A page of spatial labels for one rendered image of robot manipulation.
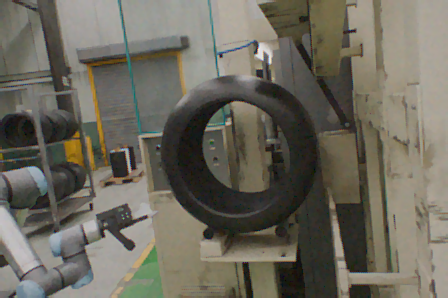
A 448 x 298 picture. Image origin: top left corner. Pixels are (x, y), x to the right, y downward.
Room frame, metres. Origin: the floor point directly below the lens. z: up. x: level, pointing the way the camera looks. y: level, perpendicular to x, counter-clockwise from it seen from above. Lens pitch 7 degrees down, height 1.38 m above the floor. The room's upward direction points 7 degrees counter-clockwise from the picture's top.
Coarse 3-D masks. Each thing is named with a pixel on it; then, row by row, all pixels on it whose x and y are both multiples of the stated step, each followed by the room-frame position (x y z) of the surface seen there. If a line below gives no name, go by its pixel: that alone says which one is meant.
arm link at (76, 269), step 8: (72, 256) 1.12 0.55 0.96; (80, 256) 1.14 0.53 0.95; (64, 264) 1.11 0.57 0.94; (72, 264) 1.12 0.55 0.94; (80, 264) 1.13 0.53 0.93; (88, 264) 1.15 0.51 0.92; (64, 272) 1.08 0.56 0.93; (72, 272) 1.10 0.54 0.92; (80, 272) 1.12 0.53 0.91; (88, 272) 1.13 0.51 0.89; (64, 280) 1.07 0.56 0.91; (72, 280) 1.09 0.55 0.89; (80, 280) 1.11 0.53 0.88; (88, 280) 1.13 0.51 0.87; (64, 288) 1.09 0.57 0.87
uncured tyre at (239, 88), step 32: (192, 96) 1.30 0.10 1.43; (224, 96) 1.25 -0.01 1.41; (256, 96) 1.22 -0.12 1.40; (288, 96) 1.24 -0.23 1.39; (192, 128) 1.58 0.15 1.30; (288, 128) 1.20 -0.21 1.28; (192, 160) 1.59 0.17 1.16; (192, 192) 1.31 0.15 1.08; (224, 192) 1.56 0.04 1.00; (256, 192) 1.54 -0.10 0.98; (288, 192) 1.20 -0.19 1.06; (224, 224) 1.27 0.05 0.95; (256, 224) 1.24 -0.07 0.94
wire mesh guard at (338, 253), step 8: (328, 184) 1.47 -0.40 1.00; (328, 192) 1.35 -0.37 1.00; (336, 216) 1.07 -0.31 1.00; (336, 224) 1.00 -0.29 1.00; (336, 232) 0.94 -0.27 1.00; (336, 240) 0.89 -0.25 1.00; (336, 248) 0.84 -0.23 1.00; (336, 256) 0.80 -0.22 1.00; (336, 264) 1.33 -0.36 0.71; (344, 264) 0.76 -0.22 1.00; (336, 272) 1.53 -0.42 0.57; (344, 272) 0.72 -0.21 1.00; (336, 280) 1.58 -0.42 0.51; (344, 280) 0.72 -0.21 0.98; (344, 288) 0.72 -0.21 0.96; (344, 296) 0.72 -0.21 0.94
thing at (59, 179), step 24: (24, 120) 4.94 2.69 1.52; (48, 120) 4.72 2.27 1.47; (72, 120) 5.42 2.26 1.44; (24, 144) 4.52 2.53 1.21; (48, 144) 4.83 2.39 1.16; (0, 168) 4.43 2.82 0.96; (48, 168) 4.44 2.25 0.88; (72, 168) 5.33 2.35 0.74; (48, 192) 4.44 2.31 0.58; (72, 192) 5.34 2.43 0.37; (48, 216) 4.70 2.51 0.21
